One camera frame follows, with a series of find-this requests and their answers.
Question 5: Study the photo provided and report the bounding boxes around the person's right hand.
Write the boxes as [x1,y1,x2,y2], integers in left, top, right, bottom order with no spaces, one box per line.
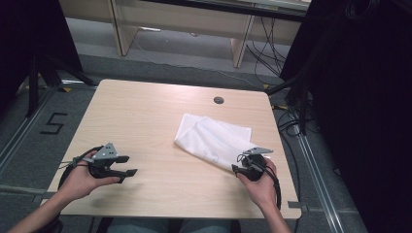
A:
[235,157,280,212]

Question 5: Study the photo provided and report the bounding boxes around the person's legs in jeans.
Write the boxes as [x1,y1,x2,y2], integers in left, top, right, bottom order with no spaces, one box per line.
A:
[106,216,233,233]

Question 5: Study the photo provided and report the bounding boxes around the black metal stand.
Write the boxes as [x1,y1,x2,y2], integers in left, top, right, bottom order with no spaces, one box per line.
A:
[265,72,314,136]
[24,52,98,118]

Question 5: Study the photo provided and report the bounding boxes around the black floor cables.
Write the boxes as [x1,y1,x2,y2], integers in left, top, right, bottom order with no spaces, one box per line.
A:
[271,101,314,203]

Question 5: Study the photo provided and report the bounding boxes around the person's left hand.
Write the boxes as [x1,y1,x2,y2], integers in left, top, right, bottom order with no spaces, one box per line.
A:
[62,150,121,202]

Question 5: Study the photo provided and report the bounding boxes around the light wooden desk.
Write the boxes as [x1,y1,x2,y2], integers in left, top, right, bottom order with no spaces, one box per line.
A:
[57,0,313,70]

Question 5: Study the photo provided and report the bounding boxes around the hanging black cables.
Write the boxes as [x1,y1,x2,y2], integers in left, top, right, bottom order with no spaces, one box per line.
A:
[245,16,292,79]

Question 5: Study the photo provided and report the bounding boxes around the white cloth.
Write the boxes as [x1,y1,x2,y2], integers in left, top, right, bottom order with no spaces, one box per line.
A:
[173,113,271,173]

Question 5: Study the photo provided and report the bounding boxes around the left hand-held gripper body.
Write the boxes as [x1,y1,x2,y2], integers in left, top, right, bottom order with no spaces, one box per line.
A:
[82,142,123,180]

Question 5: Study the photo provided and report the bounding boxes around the black curtain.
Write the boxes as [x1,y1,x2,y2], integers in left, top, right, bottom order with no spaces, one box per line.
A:
[0,0,85,113]
[279,0,412,233]

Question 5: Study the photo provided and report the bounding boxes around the grey tape strip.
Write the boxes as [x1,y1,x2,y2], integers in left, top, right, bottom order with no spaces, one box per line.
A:
[287,200,309,210]
[31,191,56,204]

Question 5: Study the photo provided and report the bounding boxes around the metal floor rail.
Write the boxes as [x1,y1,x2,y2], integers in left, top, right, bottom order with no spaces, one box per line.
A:
[0,86,60,178]
[292,124,347,233]

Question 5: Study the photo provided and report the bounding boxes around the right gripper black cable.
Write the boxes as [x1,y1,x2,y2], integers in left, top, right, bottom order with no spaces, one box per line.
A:
[257,160,283,212]

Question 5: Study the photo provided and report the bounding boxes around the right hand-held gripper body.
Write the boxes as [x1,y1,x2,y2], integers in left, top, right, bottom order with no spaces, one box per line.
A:
[237,147,275,183]

